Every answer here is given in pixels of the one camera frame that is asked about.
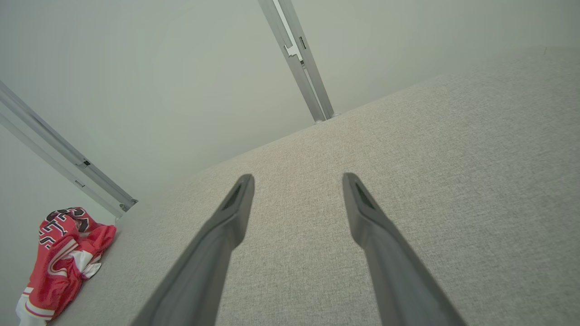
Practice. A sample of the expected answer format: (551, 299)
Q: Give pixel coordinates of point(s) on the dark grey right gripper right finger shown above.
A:
(389, 262)

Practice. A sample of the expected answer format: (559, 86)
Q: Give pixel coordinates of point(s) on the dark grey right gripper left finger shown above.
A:
(213, 253)

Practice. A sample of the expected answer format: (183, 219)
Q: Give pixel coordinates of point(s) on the red white basketball jersey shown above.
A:
(54, 271)

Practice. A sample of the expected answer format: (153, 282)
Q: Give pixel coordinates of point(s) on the grey metal stand with base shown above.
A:
(59, 151)

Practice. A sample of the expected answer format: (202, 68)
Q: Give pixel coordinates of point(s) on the grey double metal post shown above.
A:
(303, 68)

